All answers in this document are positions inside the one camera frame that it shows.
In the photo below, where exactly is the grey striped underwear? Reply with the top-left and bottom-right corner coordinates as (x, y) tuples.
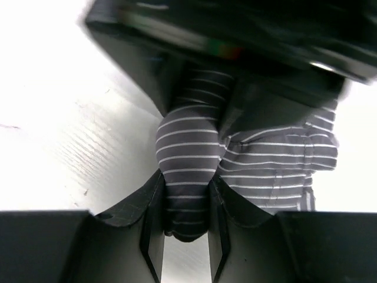
(156, 65), (338, 242)

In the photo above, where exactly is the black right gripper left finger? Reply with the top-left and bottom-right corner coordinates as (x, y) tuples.
(94, 170), (167, 283)

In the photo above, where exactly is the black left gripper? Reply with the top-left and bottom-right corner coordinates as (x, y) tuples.
(84, 1), (376, 135)

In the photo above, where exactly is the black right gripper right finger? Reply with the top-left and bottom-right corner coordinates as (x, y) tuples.
(209, 179), (280, 282)

